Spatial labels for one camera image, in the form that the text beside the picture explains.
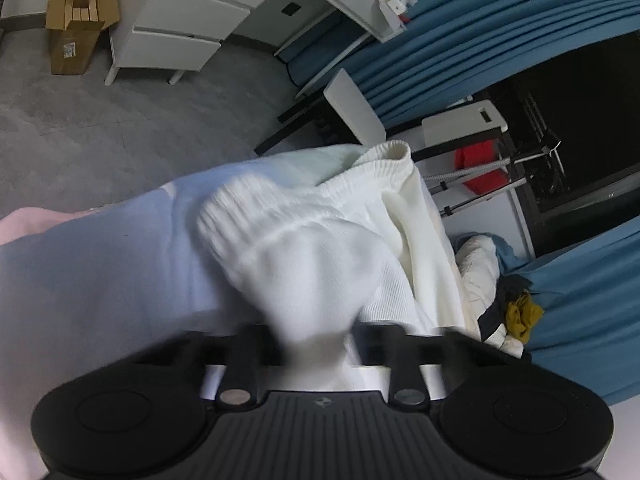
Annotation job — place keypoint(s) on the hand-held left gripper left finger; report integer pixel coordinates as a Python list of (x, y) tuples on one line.
[(245, 355)]

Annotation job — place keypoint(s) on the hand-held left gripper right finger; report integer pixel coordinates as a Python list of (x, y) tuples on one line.
[(387, 350)]

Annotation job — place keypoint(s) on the pile of mixed clothes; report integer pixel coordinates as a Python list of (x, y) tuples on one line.
[(475, 270)]

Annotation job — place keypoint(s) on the mustard yellow cloth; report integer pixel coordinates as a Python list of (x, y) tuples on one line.
[(522, 317)]

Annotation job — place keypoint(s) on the dark grey cloth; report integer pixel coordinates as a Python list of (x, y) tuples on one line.
[(515, 287)]

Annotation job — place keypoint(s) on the white knit sweater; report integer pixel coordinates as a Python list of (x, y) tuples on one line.
[(100, 270)]

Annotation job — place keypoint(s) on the blue curtain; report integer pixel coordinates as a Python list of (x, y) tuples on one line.
[(590, 310), (475, 20)]

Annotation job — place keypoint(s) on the red box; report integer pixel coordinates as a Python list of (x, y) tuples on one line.
[(477, 152)]

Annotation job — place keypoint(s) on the white and black chair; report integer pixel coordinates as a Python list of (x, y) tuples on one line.
[(350, 105)]

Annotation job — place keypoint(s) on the dark window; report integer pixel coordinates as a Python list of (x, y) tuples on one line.
[(590, 110)]

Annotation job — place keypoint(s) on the white desk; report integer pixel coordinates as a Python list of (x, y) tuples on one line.
[(175, 40)]

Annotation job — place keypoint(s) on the tissue box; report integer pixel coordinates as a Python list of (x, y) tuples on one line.
[(395, 6)]

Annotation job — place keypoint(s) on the cardboard box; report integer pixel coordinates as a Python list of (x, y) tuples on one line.
[(70, 45)]

